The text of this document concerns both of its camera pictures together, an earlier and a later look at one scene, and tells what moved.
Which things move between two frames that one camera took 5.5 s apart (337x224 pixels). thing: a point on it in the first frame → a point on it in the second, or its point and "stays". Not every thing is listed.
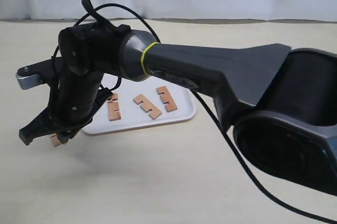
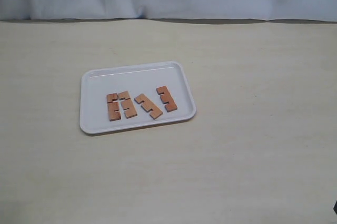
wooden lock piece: x=114 y=108 stays
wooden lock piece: x=166 y=98 stays
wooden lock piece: x=55 y=140 → x=127 y=103
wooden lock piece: x=147 y=105 stays
